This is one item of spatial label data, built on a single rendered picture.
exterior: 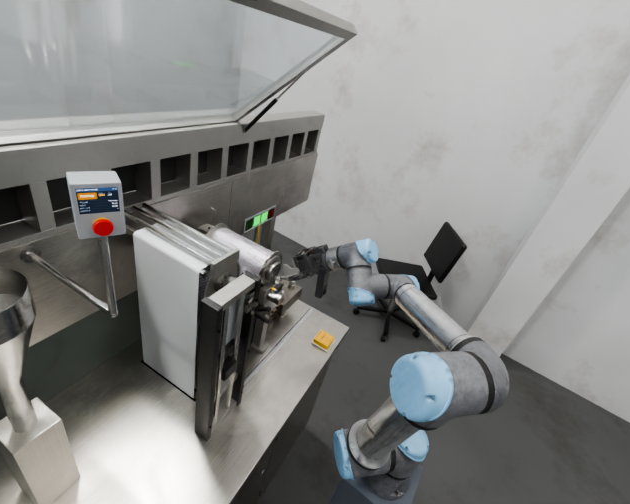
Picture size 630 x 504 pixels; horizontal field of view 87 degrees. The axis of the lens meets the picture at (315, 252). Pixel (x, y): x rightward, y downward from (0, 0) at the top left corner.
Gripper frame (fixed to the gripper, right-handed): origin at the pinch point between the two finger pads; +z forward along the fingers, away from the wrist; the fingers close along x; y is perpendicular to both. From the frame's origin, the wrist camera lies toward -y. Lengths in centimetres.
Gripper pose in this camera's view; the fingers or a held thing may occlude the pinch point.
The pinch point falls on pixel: (287, 276)
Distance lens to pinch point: 118.4
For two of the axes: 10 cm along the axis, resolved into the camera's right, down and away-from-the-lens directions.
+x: -4.7, 3.8, -8.0
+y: -3.9, -9.0, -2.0
